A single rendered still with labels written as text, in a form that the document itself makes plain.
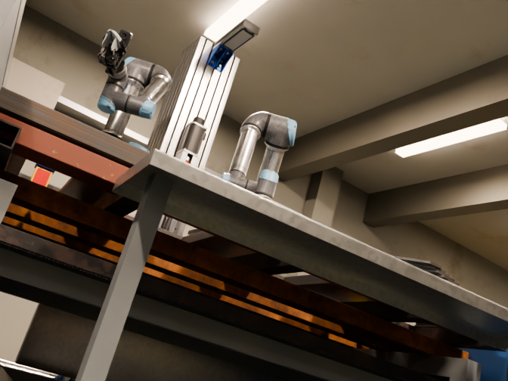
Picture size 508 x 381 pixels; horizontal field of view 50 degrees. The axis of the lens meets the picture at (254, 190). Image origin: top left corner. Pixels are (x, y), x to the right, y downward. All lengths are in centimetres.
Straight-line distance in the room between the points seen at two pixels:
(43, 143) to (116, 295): 40
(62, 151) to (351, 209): 609
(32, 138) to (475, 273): 804
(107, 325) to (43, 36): 497
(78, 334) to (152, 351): 27
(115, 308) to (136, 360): 107
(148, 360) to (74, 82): 403
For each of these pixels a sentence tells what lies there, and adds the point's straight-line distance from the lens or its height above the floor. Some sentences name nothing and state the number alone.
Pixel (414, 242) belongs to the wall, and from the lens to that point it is 792.
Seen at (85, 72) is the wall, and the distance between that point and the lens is 581.
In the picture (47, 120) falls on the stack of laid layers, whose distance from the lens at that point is 128.
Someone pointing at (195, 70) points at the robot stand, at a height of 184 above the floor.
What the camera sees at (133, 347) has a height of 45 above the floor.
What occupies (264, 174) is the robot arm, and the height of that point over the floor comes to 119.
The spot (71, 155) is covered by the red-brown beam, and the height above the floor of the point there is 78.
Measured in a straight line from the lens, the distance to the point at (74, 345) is 203.
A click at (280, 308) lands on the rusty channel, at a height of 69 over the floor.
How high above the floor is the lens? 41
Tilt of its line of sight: 20 degrees up
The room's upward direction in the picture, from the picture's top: 16 degrees clockwise
